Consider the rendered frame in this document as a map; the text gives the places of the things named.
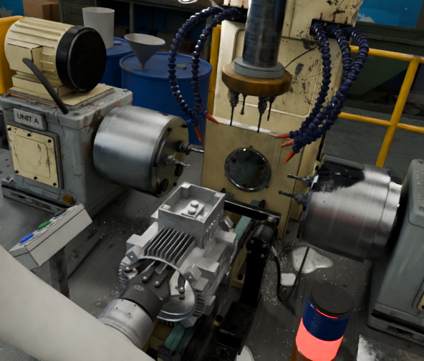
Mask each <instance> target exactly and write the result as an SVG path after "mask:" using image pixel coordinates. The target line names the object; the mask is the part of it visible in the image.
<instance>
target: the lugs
mask: <svg viewBox="0 0 424 361"><path fill-rule="evenodd" d="M220 226H221V228H222V229H223V230H224V231H227V230H229V229H230V228H231V227H232V226H233V222H232V221H231V219H230V218H229V217H228V216H225V217H223V219H222V220H221V225H220ZM142 253H143V250H142V249H141V248H140V246H139V245H138V244H137V245H136V246H134V247H132V248H130V249H129V250H128V252H127V253H126V254H125V255H126V257H127V258H129V260H130V261H131V262H132V261H134V260H136V259H138V258H139V256H140V255H141V254H142ZM201 274H202V273H201V271H200V270H199V269H198V267H197V266H196V265H195V264H193V265H190V266H188V267H187V268H186V270H185V271H184V272H183V275H184V276H185V278H186V279H187V280H188V281H189V282H190V283H193V282H195V281H198V279H199V278H200V276H201ZM196 320H197V317H192V316H191V317H189V318H187V319H184V320H182V321H180V323H181V324H182V325H183V326H184V327H185V328H187V327H191V326H193V325H194V324H195V322H196Z"/></svg>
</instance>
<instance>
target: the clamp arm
mask: <svg viewBox="0 0 424 361"><path fill-rule="evenodd" d="M223 209H224V210H226V211H230V212H232V213H237V214H239V215H242V216H246V217H249V218H252V219H255V220H258V221H260V220H267V219H269V218H270V217H271V219H273V220H274V224H275V225H276V226H278V225H279V223H280V220H281V214H280V213H277V212H274V211H270V210H267V209H265V208H260V207H258V206H253V205H251V204H247V203H244V202H240V201H237V200H234V199H231V198H227V197H225V201H224V207H223Z"/></svg>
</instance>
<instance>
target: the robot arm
mask: <svg viewBox="0 0 424 361"><path fill-rule="evenodd" d="M154 261H155V262H154ZM153 262H154V264H153V265H151V264H152V263H153ZM150 265H151V266H150ZM165 265H166V263H164V262H162V261H158V260H155V259H140V260H137V261H136V262H135V263H134V264H131V265H129V266H126V267H125V268H124V270H125V278H126V279H129V282H128V286H126V288H125V289H124V291H123V292H122V294H121V295H120V296H119V297H118V298H117V299H114V300H112V301H111V302H110V303H109V304H108V305H107V307H106V308H105V310H104V311H103V312H102V314H101V315H100V316H99V317H98V319H96V318H95V317H93V316H92V315H91V314H89V313H88V312H86V311H85V310H83V309H82V308H81V307H79V306H78V305H76V304H75V303H74V302H72V301H71V300H70V299H68V298H66V296H64V295H63V294H61V293H59V292H58V291H57V290H56V289H54V288H53V287H51V286H50V285H48V284H47V283H46V282H44V281H43V280H41V279H40V278H39V277H38V276H36V275H35V274H33V273H32V272H31V271H30V270H28V269H27V268H26V267H25V266H23V265H22V264H20V263H19V262H18V261H17V260H16V259H15V258H14V257H13V256H12V255H11V254H9V253H8V252H7V251H6V250H5V249H4V248H3V247H2V246H1V244H0V339H1V340H3V341H5V342H7V343H9V344H10V345H13V346H15V347H16V348H18V349H20V350H22V351H24V352H25V353H27V354H29V355H31V356H33V357H35V358H37V359H38V360H41V361H155V360H154V359H153V358H151V357H150V356H149V355H147V354H145V353H144V352H143V351H142V348H143V347H144V345H145V343H146V342H147V340H148V338H149V336H150V335H151V334H152V332H153V323H154V321H155V319H156V317H157V316H158V314H159V313H160V311H161V309H162V308H163V305H164V304H166V303H167V302H169V301H170V299H171V298H176V297H178V298H179V299H180V300H184V299H185V284H186V279H185V278H184V277H183V275H182V274H181V273H179V277H178V284H176V285H175V286H174V287H173V290H172V291H171V290H170V285H169V282H170V279H171V277H172V276H173V275H174V273H175V271H176V269H174V268H173V267H171V266H170V265H167V266H166V268H165V269H164V270H162V269H163V267H164V266H165ZM148 266H150V267H149V269H148V270H147V271H146V272H144V273H141V272H142V271H144V270H145V269H146V268H147V267H148ZM161 271H162V272H161ZM160 272H161V273H160ZM140 273H141V274H140Z"/></svg>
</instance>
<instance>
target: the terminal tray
mask: <svg viewBox="0 0 424 361"><path fill-rule="evenodd" d="M185 185H188V187H185ZM216 194H220V196H217V195H216ZM224 201H225V193H220V192H217V191H212V190H210V189H207V188H202V187H200V186H195V185H192V184H190V183H185V182H183V183H182V184H181V185H180V186H179V187H178V189H177V190H176V191H175V192H174V193H173V194H172V195H171V196H170V197H169V198H168V199H167V200H166V201H165V202H164V203H163V204H162V205H161V206H160V207H159V208H158V233H159V231H160V230H161V229H162V228H163V227H164V230H166V229H167V228H168V230H170V229H171V228H172V232H173V231H174V230H175V229H176V233H177V232H178V231H179V230H180V235H181V234H182V233H183V231H184V237H185V235H186V234H188V238H190V237H191V236H192V242H193V240H194V239H195V238H196V246H198V247H199V248H200V249H205V245H206V246H207V242H209V241H210V239H211V238H212V235H214V232H216V229H218V226H220V225H221V220H222V219H223V207H224ZM164 206H167V207H168V208H164ZM200 216H201V217H203V218H202V219H199V218H198V217H200Z"/></svg>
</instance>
